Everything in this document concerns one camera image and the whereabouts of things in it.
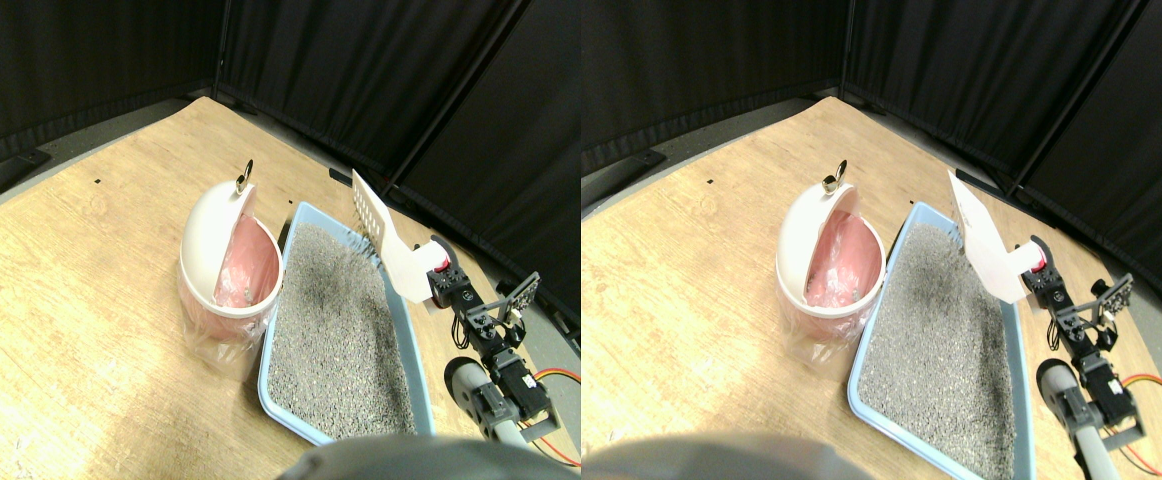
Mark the black curtain stand pole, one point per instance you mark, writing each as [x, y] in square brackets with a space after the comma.
[1076, 95]
[847, 45]
[456, 95]
[222, 45]

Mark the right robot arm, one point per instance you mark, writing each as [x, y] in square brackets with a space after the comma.
[501, 385]
[1091, 385]

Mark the white bin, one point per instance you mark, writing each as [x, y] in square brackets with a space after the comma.
[206, 240]
[806, 240]

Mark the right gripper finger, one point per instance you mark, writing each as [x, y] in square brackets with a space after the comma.
[1044, 250]
[449, 250]

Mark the black curtain stand foot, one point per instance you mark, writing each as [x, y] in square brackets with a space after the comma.
[33, 158]
[649, 158]

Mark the blue litter tray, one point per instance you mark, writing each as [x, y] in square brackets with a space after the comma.
[941, 340]
[341, 330]

